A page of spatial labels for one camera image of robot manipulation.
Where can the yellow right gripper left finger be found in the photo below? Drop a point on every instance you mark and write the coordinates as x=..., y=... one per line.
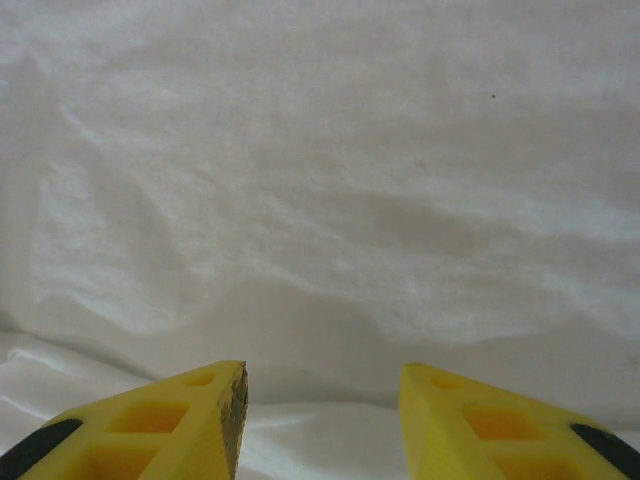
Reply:
x=150, y=435

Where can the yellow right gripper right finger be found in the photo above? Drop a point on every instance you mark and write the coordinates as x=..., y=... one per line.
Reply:
x=500, y=435

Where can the white t-shirt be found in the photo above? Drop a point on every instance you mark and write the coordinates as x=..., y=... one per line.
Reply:
x=320, y=150

